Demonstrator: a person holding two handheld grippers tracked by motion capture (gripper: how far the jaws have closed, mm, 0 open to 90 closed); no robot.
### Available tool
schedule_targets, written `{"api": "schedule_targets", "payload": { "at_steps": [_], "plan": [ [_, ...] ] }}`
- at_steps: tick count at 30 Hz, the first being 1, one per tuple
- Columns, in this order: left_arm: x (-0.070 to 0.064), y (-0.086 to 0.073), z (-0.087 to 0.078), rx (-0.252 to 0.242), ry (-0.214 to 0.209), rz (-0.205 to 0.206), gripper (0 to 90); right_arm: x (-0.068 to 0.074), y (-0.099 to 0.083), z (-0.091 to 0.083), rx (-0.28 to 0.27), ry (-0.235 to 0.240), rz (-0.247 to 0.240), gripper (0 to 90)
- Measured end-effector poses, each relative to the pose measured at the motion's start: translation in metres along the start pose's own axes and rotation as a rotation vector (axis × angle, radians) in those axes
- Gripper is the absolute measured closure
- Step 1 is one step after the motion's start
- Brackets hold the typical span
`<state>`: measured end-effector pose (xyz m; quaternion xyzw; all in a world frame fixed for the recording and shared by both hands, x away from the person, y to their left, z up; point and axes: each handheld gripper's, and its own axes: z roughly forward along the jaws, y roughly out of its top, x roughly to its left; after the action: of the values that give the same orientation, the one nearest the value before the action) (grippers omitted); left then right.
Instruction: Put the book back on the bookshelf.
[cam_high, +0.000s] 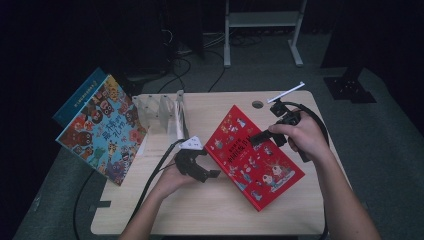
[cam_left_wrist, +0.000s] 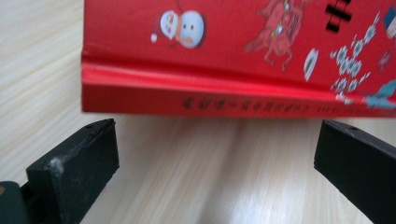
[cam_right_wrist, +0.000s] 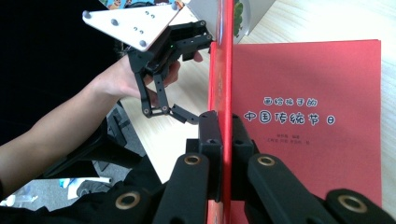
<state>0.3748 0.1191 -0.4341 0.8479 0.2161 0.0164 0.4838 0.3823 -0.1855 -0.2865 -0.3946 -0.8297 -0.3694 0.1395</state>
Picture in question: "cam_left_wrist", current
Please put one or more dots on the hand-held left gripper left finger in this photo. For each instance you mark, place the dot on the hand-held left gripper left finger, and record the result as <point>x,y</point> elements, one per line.
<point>81,168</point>

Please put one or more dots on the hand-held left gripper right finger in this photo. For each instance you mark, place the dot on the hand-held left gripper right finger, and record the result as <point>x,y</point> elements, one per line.
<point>361,168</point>

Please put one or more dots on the red hardcover picture book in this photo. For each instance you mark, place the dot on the red hardcover picture book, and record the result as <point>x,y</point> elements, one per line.
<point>218,62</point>

